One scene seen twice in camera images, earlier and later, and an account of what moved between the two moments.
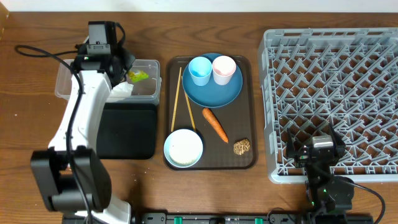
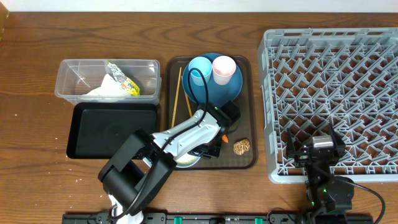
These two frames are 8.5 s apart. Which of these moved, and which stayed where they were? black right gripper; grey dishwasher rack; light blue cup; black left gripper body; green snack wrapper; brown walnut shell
Moved: green snack wrapper; black left gripper body
Stayed: black right gripper; grey dishwasher rack; light blue cup; brown walnut shell
